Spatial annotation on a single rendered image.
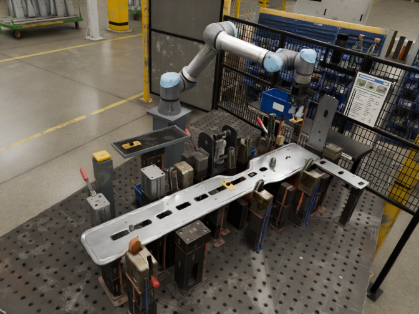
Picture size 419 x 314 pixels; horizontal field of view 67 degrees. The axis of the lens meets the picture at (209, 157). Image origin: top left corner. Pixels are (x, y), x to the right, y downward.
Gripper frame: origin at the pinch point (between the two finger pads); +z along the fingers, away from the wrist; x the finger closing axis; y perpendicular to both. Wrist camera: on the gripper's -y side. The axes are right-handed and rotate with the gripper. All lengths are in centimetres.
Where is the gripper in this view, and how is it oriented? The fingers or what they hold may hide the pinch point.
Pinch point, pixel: (297, 116)
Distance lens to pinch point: 177.9
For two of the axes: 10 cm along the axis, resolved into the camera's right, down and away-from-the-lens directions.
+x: 6.4, 4.6, -6.2
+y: -7.7, 3.4, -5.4
